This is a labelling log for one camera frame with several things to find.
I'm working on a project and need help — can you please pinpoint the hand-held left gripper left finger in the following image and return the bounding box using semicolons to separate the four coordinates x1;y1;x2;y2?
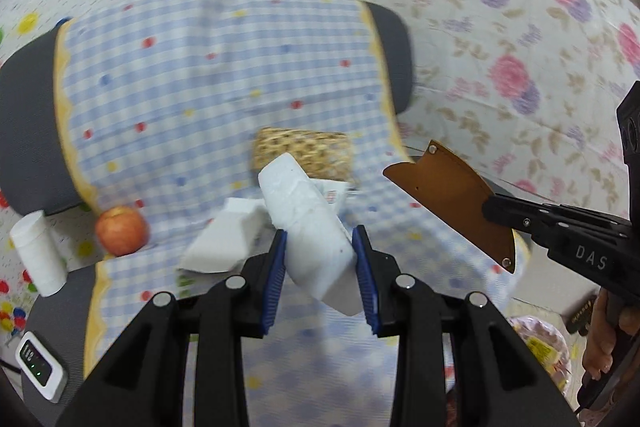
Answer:
55;229;290;427

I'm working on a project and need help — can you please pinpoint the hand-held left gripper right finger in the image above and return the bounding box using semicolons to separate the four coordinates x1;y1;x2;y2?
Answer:
351;226;581;427

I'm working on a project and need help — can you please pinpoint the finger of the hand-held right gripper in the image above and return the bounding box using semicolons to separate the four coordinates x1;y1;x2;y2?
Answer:
481;194;633;253

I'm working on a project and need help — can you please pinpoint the white tissue pack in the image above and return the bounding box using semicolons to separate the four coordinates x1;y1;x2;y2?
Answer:
257;152;363;317

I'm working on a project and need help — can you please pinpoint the brown leather sheath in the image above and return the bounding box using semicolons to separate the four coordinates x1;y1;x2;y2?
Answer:
382;139;521;273

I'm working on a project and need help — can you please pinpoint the pink plastic bag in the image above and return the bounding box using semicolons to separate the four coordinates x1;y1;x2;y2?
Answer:
507;314;576;393

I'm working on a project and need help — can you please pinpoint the yellow snack packet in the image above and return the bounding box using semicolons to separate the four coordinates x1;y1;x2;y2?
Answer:
525;337;561;365

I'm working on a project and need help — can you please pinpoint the person's right hand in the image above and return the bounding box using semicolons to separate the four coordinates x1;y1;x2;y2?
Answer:
581;292;628;380

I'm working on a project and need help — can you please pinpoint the white paper packet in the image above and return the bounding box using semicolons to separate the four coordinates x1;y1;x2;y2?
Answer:
310;179;351;212

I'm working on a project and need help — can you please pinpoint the woven bamboo tube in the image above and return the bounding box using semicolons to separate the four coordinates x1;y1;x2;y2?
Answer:
251;127;353;184

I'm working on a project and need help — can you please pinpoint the red apple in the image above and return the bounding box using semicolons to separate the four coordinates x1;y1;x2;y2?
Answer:
95;205;151;257

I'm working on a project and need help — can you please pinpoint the floral print sheet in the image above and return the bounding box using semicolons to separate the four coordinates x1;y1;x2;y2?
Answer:
300;0;640;258

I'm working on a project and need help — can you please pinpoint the blue checkered dotted cloth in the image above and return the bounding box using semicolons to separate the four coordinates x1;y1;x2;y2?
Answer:
52;0;531;427

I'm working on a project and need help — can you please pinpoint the small white electronic device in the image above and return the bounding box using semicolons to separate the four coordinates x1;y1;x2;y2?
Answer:
15;331;68;403

